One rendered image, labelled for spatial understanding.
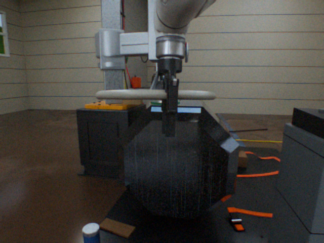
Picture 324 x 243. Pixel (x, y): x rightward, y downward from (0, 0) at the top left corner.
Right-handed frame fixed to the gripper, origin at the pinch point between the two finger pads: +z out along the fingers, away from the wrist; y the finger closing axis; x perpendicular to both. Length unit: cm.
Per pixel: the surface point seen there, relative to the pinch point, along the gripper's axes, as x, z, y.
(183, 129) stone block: -24, 11, 61
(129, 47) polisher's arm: 7, -59, 155
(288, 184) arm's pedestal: -72, 35, 23
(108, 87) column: 28, -19, 168
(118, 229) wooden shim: 17, 82, 70
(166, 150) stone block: -15, 25, 66
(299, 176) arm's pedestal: -68, 27, 14
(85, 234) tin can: 36, 72, 54
